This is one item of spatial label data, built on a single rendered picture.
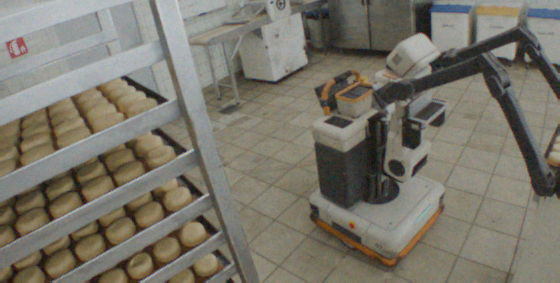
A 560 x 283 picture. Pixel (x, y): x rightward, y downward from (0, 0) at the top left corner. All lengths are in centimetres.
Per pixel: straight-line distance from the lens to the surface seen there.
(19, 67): 89
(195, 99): 50
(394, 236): 194
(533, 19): 493
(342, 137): 176
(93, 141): 50
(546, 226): 159
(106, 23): 91
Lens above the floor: 168
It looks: 27 degrees down
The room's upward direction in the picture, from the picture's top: 11 degrees counter-clockwise
